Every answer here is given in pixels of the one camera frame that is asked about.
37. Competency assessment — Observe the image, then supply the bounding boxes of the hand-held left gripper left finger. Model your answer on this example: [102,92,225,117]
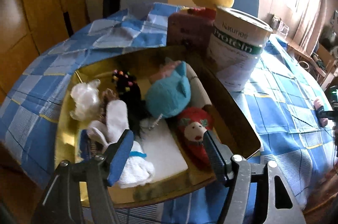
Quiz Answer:
[32,129,135,224]

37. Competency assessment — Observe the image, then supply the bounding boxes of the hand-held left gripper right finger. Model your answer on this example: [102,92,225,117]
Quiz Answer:
[203,132,307,224]

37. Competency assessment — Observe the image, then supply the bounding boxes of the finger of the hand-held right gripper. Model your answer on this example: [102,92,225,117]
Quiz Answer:
[318,109,338,119]

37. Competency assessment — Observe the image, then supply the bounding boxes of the pink sock with dark band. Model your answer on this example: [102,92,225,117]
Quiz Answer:
[314,98,329,127]

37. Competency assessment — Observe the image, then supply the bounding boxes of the white sock with blue stripe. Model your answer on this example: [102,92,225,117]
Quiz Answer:
[117,141,155,189]

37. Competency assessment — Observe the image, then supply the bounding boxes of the red santa plush toy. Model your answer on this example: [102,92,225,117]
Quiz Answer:
[177,106,214,169]

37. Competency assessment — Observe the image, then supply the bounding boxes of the white plush toy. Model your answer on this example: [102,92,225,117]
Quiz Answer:
[87,100,130,151]

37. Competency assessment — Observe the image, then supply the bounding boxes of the white foam block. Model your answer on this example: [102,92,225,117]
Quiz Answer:
[132,116,189,179]

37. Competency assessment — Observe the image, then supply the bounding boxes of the gold metal tray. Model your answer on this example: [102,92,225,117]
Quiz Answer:
[54,45,262,209]

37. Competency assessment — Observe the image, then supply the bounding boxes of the black doll with beads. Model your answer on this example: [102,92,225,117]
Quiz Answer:
[102,69,151,140]

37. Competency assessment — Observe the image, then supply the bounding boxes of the cream sock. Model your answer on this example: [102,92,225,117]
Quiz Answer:
[185,66,212,108]

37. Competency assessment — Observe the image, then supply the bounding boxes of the white fluffy plastic wad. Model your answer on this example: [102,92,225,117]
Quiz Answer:
[70,79,102,121]

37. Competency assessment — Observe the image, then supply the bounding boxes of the teal plush toy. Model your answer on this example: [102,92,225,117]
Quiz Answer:
[145,56,192,117]

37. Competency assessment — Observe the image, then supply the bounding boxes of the wooden folding chair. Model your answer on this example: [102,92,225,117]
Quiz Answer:
[312,47,338,90]

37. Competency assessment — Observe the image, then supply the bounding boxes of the blue checked bedsheet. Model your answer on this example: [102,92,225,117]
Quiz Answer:
[0,2,338,224]

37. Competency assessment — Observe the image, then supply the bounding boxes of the wooden desk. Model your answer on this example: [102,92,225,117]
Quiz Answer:
[272,29,325,61]

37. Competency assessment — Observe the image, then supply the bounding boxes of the clear containers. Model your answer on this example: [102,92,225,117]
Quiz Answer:
[272,15,289,34]

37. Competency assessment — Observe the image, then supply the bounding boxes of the pink curtain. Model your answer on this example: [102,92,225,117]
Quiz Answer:
[293,0,330,50]

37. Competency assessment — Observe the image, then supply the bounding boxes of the white protein powder can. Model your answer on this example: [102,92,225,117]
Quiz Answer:
[206,8,273,91]

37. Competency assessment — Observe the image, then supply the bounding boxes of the pink box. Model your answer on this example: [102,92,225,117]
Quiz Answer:
[167,11,215,49]

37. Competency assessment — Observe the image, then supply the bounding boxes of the wooden wardrobe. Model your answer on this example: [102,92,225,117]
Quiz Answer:
[0,0,90,98]

